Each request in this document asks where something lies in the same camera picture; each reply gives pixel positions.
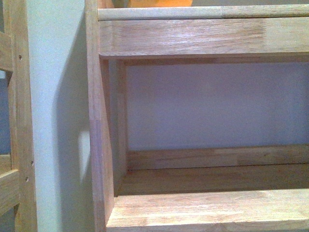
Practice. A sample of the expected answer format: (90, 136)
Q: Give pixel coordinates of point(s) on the orange toy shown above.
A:
(159, 3)

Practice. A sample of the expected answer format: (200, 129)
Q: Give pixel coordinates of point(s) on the wooden shelf unit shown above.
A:
(191, 128)

